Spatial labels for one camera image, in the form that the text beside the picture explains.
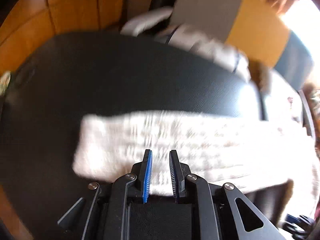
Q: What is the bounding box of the grey yellow blue armchair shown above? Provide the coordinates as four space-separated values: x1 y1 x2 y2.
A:
120 0 320 140

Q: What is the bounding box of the cream knitted sweater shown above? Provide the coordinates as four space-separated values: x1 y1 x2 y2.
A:
73 111 319 197

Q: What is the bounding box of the white deer print cushion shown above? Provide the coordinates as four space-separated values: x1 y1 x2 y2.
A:
259 69 303 126

